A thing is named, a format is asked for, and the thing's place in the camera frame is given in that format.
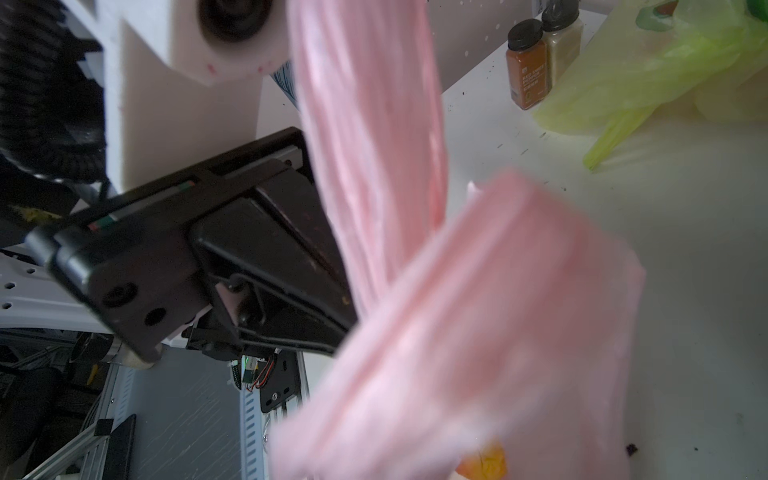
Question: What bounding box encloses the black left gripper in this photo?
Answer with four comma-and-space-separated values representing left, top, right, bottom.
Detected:
25, 127, 357, 363

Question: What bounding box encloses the pink plastic bag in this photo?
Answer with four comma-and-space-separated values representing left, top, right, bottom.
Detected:
268, 1, 644, 479

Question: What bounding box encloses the orange yellow peach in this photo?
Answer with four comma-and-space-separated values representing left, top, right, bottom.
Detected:
455, 444, 508, 480

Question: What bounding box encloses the green avocado print plastic bag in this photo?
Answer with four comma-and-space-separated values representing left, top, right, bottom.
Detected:
533, 1, 767, 169

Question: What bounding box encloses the brown spice jar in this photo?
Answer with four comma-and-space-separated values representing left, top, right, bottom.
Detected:
506, 19, 549, 110

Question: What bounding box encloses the light spice jar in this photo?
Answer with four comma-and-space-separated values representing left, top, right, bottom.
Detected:
541, 0, 584, 87

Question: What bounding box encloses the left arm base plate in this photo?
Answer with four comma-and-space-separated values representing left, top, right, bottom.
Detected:
230, 350, 302, 414

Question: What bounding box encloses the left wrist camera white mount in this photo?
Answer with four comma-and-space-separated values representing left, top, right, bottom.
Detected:
64, 1, 289, 193

